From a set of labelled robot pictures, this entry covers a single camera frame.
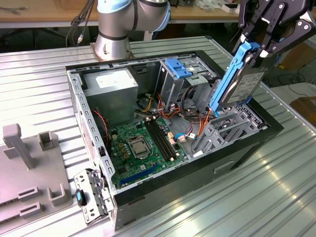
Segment brown cardboard box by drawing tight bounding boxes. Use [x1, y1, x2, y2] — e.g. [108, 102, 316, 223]
[281, 41, 316, 71]
[290, 96, 316, 124]

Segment blue plastic drive latch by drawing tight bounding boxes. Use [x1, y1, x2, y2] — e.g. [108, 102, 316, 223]
[165, 58, 194, 79]

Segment black RAM slot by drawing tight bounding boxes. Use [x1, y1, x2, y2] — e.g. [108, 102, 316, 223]
[147, 119, 175, 160]
[144, 120, 172, 161]
[150, 118, 177, 159]
[153, 117, 180, 158]

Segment multicoloured wire bundle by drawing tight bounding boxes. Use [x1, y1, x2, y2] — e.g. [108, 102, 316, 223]
[157, 95, 184, 119]

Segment orange wire bundle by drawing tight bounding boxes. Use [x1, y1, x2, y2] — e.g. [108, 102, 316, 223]
[195, 108, 212, 142]

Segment silver CPU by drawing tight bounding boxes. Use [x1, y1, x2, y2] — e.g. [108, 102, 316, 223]
[130, 142, 149, 158]

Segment white plug blue wire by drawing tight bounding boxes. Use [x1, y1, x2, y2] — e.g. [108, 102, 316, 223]
[174, 132, 197, 144]

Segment hard disk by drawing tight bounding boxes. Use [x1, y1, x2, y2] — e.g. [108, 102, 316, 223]
[208, 40, 269, 118]

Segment black open PC case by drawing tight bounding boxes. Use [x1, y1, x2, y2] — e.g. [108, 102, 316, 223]
[64, 49, 284, 232]

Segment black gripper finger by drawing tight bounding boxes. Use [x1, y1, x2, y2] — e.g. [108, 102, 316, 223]
[237, 0, 288, 44]
[258, 16, 314, 59]

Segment hanging arm cable bundle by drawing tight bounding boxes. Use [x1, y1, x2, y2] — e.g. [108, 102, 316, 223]
[65, 0, 96, 47]

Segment metal disk bay cage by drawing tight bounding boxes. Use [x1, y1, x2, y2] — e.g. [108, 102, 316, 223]
[191, 78, 270, 159]

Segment metal socket cover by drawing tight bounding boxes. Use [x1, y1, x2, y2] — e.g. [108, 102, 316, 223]
[125, 135, 153, 161]

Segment thick black cable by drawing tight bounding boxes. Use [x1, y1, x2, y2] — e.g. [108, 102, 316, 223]
[180, 85, 198, 122]

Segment grey plastic parts rack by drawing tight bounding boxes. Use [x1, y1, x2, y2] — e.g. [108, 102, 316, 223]
[0, 122, 75, 224]

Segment long wooden desk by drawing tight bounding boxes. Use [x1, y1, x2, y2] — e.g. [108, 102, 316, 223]
[0, 0, 316, 29]

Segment metal expansion slot bracket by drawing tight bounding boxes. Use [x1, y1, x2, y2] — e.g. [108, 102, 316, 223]
[73, 168, 116, 226]

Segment metal optical drive cage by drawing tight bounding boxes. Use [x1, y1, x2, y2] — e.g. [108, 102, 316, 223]
[154, 55, 218, 112]

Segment grey power supply unit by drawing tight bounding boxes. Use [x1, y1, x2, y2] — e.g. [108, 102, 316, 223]
[82, 68, 139, 129]

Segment black case fan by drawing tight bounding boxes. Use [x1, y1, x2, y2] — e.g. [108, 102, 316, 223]
[93, 107, 111, 150]

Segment blue expansion slot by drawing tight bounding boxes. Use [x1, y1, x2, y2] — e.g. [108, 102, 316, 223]
[119, 164, 159, 186]

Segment green motherboard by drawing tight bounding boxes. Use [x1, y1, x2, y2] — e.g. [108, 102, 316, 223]
[108, 115, 191, 190]

